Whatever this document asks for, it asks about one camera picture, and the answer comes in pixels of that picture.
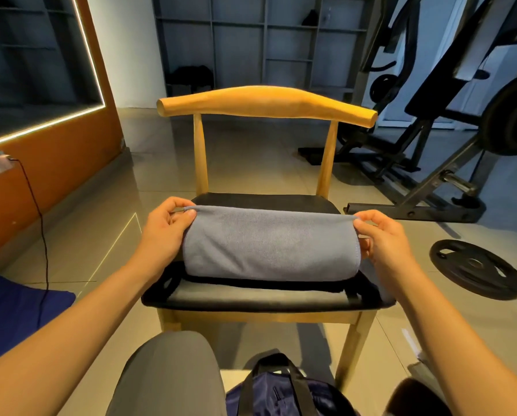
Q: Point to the wooden chair with black seat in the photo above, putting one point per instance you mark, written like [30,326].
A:
[267,104]

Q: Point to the person's right hand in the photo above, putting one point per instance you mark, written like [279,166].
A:
[384,242]

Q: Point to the person's left leg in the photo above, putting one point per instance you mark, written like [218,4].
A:
[167,377]

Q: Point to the grey shelf unit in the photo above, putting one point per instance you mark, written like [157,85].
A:
[241,30]

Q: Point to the black and grey gym machine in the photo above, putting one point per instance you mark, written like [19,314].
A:
[414,186]

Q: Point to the mounted black weight plate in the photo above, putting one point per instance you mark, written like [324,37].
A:
[511,112]

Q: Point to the single blue-grey towel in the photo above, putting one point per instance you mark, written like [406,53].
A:
[271,242]

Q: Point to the wall mirror with light strip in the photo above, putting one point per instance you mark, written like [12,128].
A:
[33,56]

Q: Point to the person's left hand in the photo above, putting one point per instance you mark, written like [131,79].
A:
[163,234]

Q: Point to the dark blue mat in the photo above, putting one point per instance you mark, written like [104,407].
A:
[16,316]

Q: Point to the navy blue bag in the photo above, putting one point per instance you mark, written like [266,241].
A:
[284,396]

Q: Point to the person's left forearm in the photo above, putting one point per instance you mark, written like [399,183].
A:
[59,351]

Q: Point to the person's right forearm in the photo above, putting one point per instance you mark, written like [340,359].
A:
[457,342]

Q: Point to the loose black weight plate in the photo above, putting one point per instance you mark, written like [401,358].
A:
[476,269]

